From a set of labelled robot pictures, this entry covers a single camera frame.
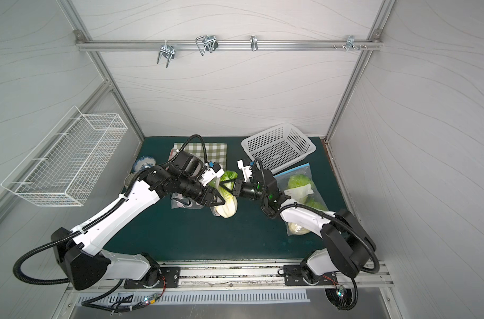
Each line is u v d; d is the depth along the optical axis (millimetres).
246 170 730
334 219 463
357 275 422
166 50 776
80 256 378
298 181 906
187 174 599
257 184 660
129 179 978
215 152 1143
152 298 688
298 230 786
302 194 877
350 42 764
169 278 738
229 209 703
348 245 430
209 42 765
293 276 733
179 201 585
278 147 1150
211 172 657
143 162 1061
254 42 780
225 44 780
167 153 1117
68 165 690
